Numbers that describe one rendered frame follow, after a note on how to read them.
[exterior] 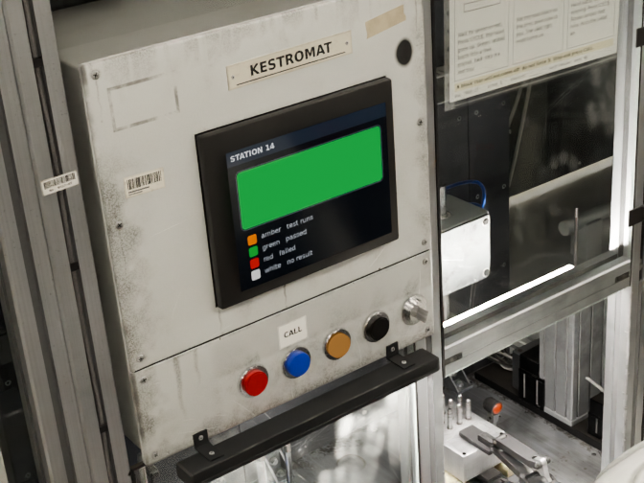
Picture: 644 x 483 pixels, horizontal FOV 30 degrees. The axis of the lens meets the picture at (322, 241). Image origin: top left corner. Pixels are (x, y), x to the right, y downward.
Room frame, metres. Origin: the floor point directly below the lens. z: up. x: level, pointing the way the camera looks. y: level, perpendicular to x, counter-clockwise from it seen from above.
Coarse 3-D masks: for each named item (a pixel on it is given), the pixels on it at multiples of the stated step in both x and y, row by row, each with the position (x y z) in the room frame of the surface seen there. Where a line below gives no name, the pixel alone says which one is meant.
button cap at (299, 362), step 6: (294, 354) 1.20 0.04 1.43; (300, 354) 1.20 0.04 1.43; (306, 354) 1.20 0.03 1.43; (288, 360) 1.19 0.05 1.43; (294, 360) 1.19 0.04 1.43; (300, 360) 1.20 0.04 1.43; (306, 360) 1.20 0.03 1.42; (288, 366) 1.19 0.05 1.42; (294, 366) 1.19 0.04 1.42; (300, 366) 1.20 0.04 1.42; (306, 366) 1.20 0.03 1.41; (288, 372) 1.19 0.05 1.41; (294, 372) 1.19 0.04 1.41; (300, 372) 1.20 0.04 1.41
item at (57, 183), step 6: (66, 174) 1.08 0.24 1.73; (72, 174) 1.08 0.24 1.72; (42, 180) 1.06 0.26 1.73; (48, 180) 1.07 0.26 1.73; (54, 180) 1.07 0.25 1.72; (60, 180) 1.07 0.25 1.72; (66, 180) 1.08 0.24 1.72; (72, 180) 1.08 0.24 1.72; (78, 180) 1.08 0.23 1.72; (42, 186) 1.06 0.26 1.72; (48, 186) 1.07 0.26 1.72; (54, 186) 1.07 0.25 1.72; (60, 186) 1.07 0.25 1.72; (66, 186) 1.08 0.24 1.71; (72, 186) 1.08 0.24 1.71; (42, 192) 1.06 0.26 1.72; (48, 192) 1.07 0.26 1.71; (54, 192) 1.07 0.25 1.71
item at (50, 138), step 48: (48, 0) 1.09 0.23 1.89; (48, 48) 1.08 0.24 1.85; (48, 96) 1.08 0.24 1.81; (48, 144) 1.08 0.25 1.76; (48, 240) 1.06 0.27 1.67; (96, 288) 1.08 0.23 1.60; (96, 336) 1.08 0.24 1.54; (576, 336) 1.73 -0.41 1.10; (96, 384) 1.08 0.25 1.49; (528, 384) 1.81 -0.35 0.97; (576, 384) 1.73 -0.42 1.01; (96, 432) 1.07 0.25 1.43; (576, 432) 1.71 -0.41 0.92; (96, 480) 1.06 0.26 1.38
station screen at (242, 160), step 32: (320, 128) 1.21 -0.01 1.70; (352, 128) 1.23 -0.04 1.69; (384, 128) 1.26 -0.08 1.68; (256, 160) 1.16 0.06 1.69; (384, 160) 1.26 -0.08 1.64; (352, 192) 1.23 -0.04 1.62; (384, 192) 1.26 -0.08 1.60; (256, 224) 1.16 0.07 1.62; (288, 224) 1.18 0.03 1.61; (320, 224) 1.21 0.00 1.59; (352, 224) 1.23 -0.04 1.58; (384, 224) 1.26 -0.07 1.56; (256, 256) 1.16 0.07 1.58; (288, 256) 1.18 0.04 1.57; (320, 256) 1.20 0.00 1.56
